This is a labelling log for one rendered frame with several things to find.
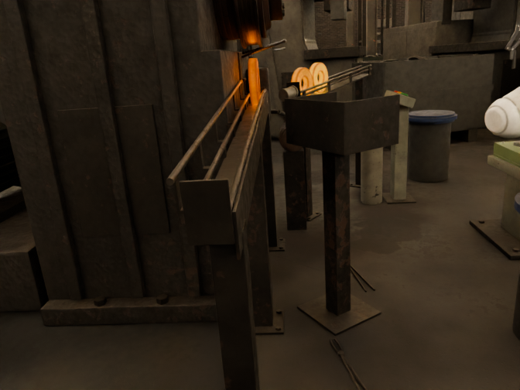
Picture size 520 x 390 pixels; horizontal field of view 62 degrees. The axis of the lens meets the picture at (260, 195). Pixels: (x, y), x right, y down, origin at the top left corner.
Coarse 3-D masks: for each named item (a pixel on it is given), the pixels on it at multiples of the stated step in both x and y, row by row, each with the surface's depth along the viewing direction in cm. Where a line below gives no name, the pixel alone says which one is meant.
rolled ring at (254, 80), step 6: (252, 60) 169; (252, 66) 167; (252, 72) 166; (258, 72) 180; (252, 78) 166; (258, 78) 180; (252, 84) 166; (258, 84) 181; (252, 90) 167; (258, 90) 180; (252, 96) 169; (258, 96) 171; (252, 102) 172
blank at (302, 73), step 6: (294, 72) 213; (300, 72) 213; (306, 72) 217; (294, 78) 212; (300, 78) 213; (306, 78) 218; (312, 78) 221; (300, 84) 214; (306, 84) 220; (312, 84) 222; (300, 90) 215
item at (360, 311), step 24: (312, 96) 136; (336, 96) 141; (288, 120) 132; (312, 120) 122; (336, 120) 113; (360, 120) 114; (384, 120) 118; (312, 144) 124; (336, 144) 115; (360, 144) 116; (384, 144) 120; (336, 168) 130; (336, 192) 132; (336, 216) 134; (336, 240) 136; (336, 264) 139; (336, 288) 142; (312, 312) 148; (336, 312) 145; (360, 312) 146
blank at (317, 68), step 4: (312, 64) 225; (316, 64) 223; (320, 64) 226; (312, 68) 223; (316, 68) 223; (320, 68) 226; (324, 68) 229; (312, 72) 222; (316, 72) 224; (320, 72) 229; (324, 72) 230; (312, 76) 222; (316, 76) 224; (320, 76) 231; (324, 76) 230; (316, 80) 225; (320, 80) 231; (324, 80) 231; (324, 84) 231; (316, 88) 226; (324, 88) 232; (316, 92) 229; (320, 92) 230
